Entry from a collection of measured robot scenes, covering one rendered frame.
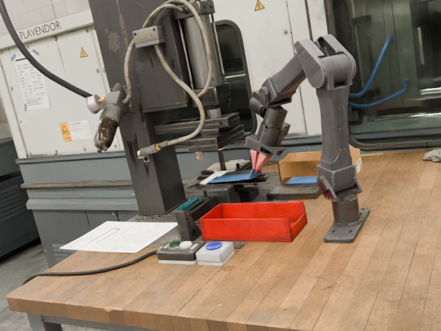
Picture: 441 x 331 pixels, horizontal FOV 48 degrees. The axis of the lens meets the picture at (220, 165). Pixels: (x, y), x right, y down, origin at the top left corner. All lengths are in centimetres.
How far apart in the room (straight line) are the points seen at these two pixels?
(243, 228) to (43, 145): 200
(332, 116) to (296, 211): 29
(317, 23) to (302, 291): 118
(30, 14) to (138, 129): 477
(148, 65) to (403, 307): 97
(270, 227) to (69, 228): 204
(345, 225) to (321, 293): 29
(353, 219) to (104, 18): 93
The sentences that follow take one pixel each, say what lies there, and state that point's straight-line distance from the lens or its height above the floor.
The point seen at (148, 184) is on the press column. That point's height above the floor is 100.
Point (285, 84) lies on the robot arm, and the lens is 128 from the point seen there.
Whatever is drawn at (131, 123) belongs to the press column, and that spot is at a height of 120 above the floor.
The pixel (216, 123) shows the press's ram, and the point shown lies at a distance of 144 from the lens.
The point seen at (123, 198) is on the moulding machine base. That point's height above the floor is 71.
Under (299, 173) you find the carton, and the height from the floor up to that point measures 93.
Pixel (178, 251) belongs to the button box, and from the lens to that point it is 120.
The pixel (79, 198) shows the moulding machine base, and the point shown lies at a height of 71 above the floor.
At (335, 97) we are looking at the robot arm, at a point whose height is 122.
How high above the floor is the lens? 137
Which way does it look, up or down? 13 degrees down
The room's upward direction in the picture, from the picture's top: 11 degrees counter-clockwise
